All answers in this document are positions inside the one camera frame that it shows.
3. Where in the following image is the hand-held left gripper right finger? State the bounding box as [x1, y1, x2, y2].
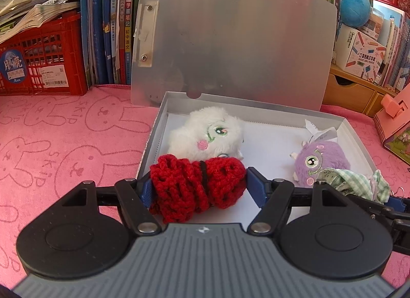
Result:
[247, 166, 348, 236]

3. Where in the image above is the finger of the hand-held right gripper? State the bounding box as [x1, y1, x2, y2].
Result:
[347, 194, 410, 222]
[384, 198, 410, 213]

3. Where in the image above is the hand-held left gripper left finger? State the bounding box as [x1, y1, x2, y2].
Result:
[59, 174, 162, 236]

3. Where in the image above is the green checked cloth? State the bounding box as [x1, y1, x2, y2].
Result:
[320, 168, 393, 204]

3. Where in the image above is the red crocheted cloth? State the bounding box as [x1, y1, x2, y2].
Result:
[149, 154, 249, 225]

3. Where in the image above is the purple plush toy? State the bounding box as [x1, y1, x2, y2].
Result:
[290, 119, 352, 188]

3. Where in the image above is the white plush toy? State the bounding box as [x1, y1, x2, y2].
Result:
[167, 107, 245, 161]

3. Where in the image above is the grey file box with lid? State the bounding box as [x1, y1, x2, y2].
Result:
[131, 0, 380, 222]

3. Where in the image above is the pink triangular house toy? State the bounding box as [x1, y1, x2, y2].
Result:
[373, 88, 410, 168]

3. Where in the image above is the pink bunny print towel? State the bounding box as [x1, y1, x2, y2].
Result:
[0, 84, 410, 289]

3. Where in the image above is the wooden drawer organiser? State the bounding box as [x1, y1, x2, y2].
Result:
[327, 64, 398, 116]

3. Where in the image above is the red plastic crate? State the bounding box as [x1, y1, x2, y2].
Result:
[0, 10, 89, 96]

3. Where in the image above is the white printed cardboard box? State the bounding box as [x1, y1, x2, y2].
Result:
[335, 24, 388, 82]

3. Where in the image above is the row of blue workbooks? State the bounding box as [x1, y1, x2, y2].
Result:
[80, 0, 145, 86]

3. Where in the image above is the blue plush ball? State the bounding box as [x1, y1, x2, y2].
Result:
[340, 0, 374, 28]

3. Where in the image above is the stack of books and papers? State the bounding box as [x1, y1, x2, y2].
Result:
[0, 0, 83, 44]

